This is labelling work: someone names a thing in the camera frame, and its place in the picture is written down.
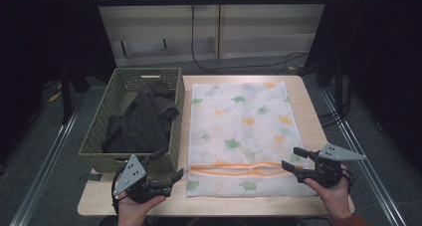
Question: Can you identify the yellow floor tape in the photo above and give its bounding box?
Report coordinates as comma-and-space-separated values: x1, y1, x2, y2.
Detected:
48, 91, 63, 104

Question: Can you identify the dark cloth garment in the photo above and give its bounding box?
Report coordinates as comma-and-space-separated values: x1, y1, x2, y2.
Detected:
101, 81, 181, 154

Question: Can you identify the black metal stand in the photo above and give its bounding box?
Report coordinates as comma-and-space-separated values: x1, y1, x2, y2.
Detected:
59, 63, 74, 125
333, 60, 344, 113

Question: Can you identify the person's left hand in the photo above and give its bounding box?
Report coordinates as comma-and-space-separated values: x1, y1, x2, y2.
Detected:
117, 190, 167, 226

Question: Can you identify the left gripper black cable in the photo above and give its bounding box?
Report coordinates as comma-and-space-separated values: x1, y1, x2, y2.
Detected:
110, 167, 127, 215

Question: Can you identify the black tape strip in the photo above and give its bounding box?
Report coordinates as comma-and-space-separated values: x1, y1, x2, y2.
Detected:
78, 173, 104, 183

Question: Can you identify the person's right hand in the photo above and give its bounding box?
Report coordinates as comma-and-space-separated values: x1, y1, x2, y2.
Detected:
303, 164, 353, 222

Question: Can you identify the metal floor rail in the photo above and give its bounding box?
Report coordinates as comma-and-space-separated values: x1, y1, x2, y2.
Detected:
319, 88, 407, 226
9, 96, 84, 226

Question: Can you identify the long black floor cable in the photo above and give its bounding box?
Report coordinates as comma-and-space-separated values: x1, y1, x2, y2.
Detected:
190, 4, 312, 75

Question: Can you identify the black horizontal bar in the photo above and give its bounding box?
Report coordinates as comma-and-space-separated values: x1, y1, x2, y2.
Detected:
94, 0, 329, 6

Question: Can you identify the green woven basket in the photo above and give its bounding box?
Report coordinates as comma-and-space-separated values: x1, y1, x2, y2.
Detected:
78, 67, 186, 174

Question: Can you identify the leaf print mesh laundry bag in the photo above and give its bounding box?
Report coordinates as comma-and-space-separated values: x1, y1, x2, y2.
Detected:
186, 81, 317, 198

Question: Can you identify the bundle of black floor cables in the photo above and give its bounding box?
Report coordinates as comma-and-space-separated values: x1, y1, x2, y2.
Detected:
317, 83, 352, 127

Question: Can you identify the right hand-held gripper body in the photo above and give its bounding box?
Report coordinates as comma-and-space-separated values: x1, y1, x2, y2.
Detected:
293, 142, 367, 189

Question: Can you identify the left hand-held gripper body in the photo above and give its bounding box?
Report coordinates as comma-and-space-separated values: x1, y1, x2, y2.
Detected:
112, 154, 174, 204

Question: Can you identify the dark curtain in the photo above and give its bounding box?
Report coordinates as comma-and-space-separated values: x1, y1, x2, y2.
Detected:
0, 0, 117, 164
303, 0, 422, 174

